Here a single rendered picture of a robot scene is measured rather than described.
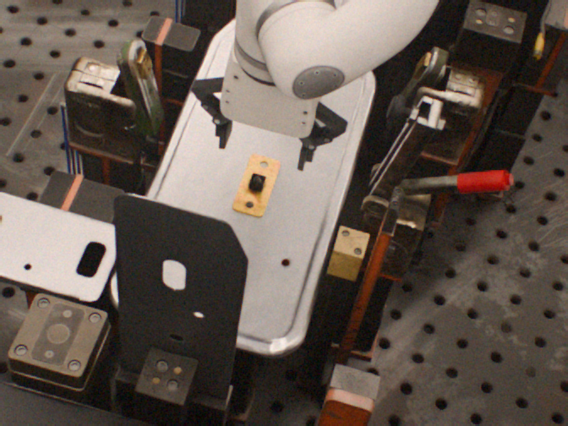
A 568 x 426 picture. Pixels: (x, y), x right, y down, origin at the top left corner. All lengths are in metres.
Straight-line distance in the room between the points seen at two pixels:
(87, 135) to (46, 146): 0.32
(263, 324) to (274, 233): 0.12
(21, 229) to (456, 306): 0.65
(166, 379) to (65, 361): 0.10
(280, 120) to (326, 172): 0.19
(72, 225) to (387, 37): 0.47
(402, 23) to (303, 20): 0.08
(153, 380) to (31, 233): 0.26
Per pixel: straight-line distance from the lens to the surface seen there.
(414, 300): 1.57
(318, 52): 0.93
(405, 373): 1.52
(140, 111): 1.30
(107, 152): 1.38
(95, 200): 1.28
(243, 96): 1.11
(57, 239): 1.23
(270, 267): 1.22
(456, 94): 1.31
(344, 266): 1.18
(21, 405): 1.12
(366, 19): 0.92
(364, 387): 0.95
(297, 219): 1.25
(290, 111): 1.11
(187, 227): 0.87
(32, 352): 1.10
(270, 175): 1.28
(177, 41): 1.41
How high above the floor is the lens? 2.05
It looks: 57 degrees down
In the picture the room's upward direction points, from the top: 11 degrees clockwise
